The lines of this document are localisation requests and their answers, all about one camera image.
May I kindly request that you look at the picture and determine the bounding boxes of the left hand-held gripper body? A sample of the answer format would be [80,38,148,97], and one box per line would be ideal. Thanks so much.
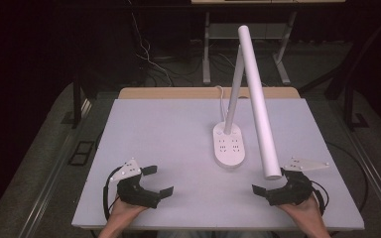
[109,158,163,209]

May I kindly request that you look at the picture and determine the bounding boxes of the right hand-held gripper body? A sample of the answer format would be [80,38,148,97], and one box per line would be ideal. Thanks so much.
[265,156,331,207]

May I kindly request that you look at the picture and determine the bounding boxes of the white desk lamp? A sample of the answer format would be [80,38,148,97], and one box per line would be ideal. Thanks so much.
[212,25,283,181]

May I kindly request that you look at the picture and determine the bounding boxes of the person's left hand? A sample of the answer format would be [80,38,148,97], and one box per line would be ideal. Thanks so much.
[106,196,150,230]

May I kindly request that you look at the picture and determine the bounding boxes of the person's right hand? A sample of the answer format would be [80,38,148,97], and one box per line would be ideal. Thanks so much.
[276,194,325,230]

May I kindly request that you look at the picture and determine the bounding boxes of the white table board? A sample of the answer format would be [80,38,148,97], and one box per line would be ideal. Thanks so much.
[71,97,366,231]

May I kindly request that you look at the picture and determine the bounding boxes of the wooden table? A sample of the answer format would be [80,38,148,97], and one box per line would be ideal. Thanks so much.
[117,86,302,100]

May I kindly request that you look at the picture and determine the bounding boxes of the black metal stand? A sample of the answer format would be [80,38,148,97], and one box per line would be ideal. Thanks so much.
[61,73,84,130]
[342,78,371,132]

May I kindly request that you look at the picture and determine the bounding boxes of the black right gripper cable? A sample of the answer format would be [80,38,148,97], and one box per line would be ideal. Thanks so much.
[310,179,330,216]

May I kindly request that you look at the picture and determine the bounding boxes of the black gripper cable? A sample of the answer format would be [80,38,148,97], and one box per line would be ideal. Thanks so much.
[101,166,124,222]
[310,179,330,216]

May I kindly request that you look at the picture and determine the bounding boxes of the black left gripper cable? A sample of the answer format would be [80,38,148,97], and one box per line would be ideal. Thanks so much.
[101,166,124,222]

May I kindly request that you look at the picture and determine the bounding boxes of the black floor frame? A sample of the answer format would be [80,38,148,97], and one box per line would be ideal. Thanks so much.
[66,140,96,167]

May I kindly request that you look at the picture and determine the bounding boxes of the black floor cable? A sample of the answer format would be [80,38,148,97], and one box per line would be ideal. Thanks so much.
[324,141,370,214]

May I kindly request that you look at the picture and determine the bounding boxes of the aluminium floor rail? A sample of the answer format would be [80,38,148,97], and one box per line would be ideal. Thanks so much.
[341,130,381,229]
[18,98,93,238]

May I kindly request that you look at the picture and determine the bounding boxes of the white lamp cable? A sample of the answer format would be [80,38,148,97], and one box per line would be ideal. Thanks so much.
[213,84,229,124]

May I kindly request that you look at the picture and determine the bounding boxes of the white background cables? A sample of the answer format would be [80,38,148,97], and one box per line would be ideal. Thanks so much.
[127,0,175,87]

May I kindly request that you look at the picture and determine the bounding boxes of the grey metal desk frame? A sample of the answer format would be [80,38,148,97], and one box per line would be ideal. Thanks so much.
[201,10,298,86]

